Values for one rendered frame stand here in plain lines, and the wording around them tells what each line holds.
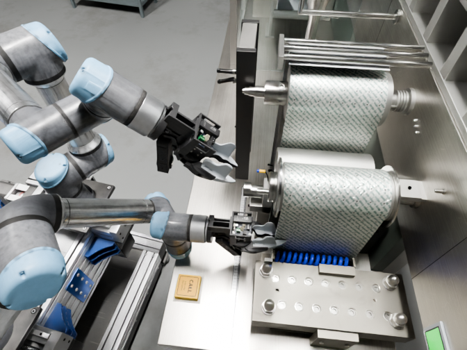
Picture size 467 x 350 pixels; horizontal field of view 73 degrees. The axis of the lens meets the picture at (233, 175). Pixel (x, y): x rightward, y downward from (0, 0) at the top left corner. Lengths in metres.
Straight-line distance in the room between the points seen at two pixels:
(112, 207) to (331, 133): 0.62
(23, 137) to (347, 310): 0.82
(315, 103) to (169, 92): 2.37
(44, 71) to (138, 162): 1.60
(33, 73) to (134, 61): 2.58
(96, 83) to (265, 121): 0.97
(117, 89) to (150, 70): 2.81
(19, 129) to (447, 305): 0.85
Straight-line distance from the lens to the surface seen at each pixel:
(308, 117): 0.85
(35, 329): 1.30
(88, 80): 0.59
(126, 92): 0.59
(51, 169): 1.23
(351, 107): 0.85
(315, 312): 0.91
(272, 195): 0.75
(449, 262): 0.76
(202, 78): 3.21
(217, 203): 1.16
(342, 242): 0.90
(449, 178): 0.77
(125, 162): 2.57
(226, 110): 1.49
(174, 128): 0.61
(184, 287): 1.02
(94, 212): 0.89
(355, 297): 0.95
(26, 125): 0.67
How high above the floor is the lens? 1.89
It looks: 53 degrees down
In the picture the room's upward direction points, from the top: straight up
